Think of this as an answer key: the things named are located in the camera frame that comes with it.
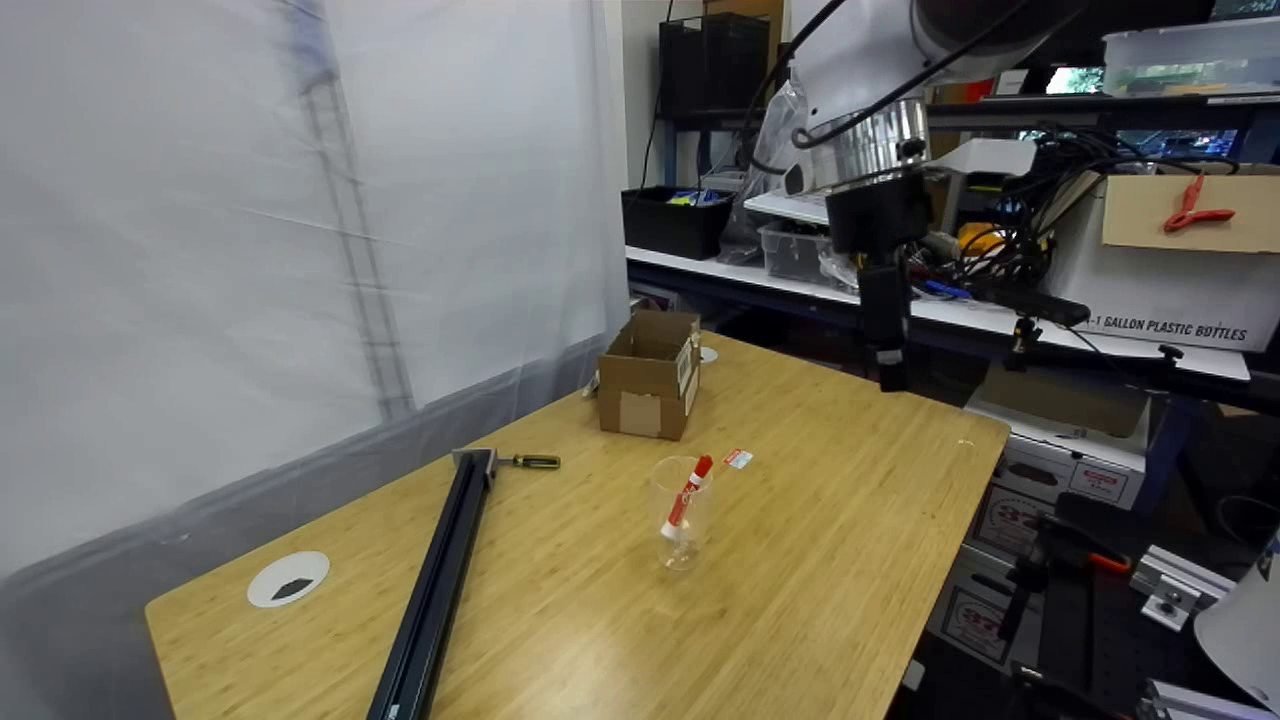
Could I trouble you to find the white fabric curtain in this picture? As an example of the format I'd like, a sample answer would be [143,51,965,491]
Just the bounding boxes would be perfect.
[0,0,631,720]

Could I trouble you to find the red marker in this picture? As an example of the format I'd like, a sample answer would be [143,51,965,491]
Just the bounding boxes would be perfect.
[658,451,716,542]

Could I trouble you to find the white printed carton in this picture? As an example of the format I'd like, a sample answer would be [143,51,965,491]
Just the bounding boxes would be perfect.
[1051,238,1280,361]

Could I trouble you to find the white table cable grommet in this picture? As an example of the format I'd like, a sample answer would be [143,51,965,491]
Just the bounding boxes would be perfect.
[245,546,333,612]

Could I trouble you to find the silver metal bracket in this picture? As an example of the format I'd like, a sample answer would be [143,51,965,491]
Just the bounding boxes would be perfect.
[1137,541,1240,634]

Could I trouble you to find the clear plastic storage container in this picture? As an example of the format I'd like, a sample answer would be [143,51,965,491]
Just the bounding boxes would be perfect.
[758,218,864,296]

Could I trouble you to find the long black metal rail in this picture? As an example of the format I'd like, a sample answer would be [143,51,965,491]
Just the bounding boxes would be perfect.
[363,448,564,720]

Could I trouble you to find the clear drinking glass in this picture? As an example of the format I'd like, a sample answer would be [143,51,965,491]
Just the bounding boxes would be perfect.
[654,455,711,576]

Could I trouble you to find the clear plastic bag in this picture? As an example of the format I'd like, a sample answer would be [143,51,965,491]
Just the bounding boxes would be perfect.
[716,74,819,263]

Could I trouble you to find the black speaker cabinet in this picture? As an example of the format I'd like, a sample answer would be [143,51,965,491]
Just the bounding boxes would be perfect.
[658,12,777,125]

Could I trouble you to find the clear lidded plastic bin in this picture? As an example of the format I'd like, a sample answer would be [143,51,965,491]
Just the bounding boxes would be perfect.
[1100,12,1280,98]

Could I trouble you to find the white flat tray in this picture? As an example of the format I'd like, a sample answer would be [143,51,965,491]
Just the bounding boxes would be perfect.
[742,182,839,231]

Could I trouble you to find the black plastic bin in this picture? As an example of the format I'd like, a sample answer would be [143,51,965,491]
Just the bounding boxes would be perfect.
[621,180,738,263]

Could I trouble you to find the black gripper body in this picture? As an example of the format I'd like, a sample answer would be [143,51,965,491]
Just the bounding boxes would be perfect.
[855,254,920,361]

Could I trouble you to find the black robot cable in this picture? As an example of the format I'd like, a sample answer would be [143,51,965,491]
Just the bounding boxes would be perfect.
[749,0,851,177]

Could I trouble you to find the white shelf board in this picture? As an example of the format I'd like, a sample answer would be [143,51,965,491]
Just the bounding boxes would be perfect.
[623,238,1256,387]

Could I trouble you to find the flat tan cardboard box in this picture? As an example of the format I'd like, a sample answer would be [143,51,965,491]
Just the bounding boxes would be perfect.
[1100,167,1280,259]

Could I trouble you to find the open brown cardboard box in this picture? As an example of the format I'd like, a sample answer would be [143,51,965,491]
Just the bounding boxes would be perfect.
[589,308,707,445]

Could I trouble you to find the red pliers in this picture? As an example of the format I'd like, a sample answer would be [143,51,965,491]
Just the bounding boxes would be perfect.
[1162,177,1240,238]

